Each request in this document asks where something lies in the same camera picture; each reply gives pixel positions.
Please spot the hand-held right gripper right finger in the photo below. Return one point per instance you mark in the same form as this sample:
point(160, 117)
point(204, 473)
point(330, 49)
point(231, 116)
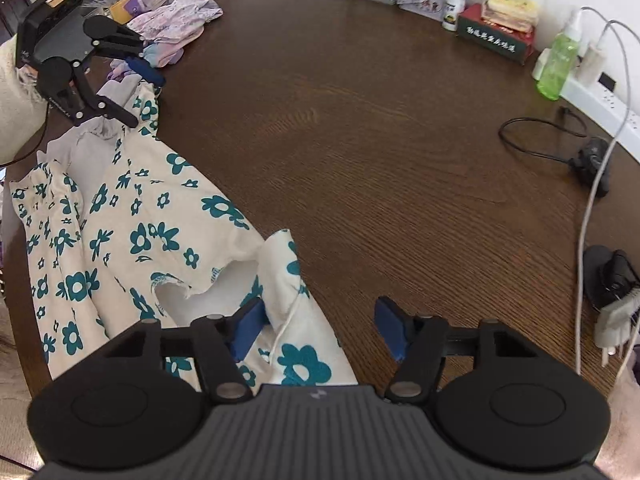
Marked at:
point(392, 330)

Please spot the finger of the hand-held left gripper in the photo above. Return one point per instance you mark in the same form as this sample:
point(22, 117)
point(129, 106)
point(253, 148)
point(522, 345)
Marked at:
point(112, 110)
point(145, 71)

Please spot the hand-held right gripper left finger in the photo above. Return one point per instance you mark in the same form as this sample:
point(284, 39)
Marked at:
point(246, 330)

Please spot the white teal floral hoodie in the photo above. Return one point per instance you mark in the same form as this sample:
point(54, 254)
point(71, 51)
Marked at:
point(150, 200)

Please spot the person's left forearm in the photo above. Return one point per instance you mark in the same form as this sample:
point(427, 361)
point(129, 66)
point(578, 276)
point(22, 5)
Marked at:
point(15, 110)

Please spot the pink blue tie-dye garment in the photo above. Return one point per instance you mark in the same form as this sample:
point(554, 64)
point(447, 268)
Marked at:
point(167, 54)

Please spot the purple print white garment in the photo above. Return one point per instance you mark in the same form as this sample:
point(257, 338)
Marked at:
point(175, 20)

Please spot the purple pouch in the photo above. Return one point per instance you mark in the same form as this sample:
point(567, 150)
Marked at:
point(141, 2)

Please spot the black phone stand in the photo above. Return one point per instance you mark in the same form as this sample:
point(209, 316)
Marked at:
point(607, 272)

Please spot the white charger plug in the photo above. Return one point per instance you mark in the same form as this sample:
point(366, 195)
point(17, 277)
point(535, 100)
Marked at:
point(617, 322)

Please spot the pink fluffy cloth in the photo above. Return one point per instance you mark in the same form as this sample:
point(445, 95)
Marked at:
point(627, 425)

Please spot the green spray bottle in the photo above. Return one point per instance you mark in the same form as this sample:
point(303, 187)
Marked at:
point(555, 70)

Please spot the dark box with white print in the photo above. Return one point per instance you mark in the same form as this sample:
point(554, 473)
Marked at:
point(492, 40)

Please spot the white power strip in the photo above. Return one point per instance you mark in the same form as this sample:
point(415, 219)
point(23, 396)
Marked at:
point(600, 101)

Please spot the white spray bottle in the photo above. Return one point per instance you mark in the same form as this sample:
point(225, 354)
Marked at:
point(452, 10)

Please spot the cream power adapter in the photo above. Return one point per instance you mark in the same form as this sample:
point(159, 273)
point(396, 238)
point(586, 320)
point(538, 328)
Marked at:
point(592, 62)

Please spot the yellow pink packet stack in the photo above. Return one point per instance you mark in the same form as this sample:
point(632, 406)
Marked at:
point(510, 10)

